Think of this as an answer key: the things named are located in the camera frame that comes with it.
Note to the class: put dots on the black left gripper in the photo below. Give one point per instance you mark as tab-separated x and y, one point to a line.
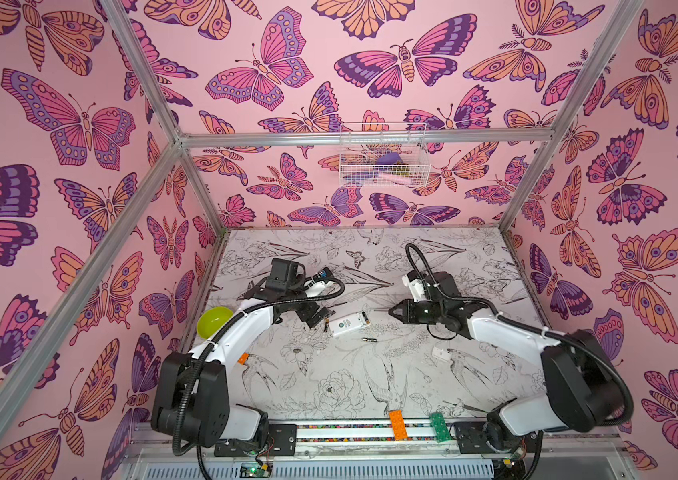
305	314

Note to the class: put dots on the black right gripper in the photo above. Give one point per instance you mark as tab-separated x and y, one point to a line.
410	309

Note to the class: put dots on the small white remote control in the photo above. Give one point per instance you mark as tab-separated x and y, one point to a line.
348	323

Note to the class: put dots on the small remote battery cover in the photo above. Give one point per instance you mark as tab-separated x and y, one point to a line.
441	354

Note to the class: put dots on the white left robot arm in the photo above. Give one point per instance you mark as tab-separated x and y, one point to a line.
192	404

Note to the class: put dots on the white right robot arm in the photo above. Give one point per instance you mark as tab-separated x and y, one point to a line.
571	384

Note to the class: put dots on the orange lego brick on table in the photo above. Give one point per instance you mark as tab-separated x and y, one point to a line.
243	358

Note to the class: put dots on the green plastic bowl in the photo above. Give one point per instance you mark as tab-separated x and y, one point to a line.
212	320

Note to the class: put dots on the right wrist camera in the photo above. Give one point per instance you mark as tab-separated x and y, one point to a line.
416	287

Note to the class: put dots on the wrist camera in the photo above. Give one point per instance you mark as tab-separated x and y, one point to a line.
416	287
285	276

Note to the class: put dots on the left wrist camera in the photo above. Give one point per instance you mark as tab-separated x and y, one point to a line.
285	276

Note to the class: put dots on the orange lego brick on rail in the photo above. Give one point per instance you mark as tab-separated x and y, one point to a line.
398	425

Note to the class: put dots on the green lego brick on rail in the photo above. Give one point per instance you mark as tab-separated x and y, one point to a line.
440	427

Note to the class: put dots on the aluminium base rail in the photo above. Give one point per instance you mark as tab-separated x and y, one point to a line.
367	449

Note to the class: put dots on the clear wall basket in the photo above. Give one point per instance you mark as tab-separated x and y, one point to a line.
374	156

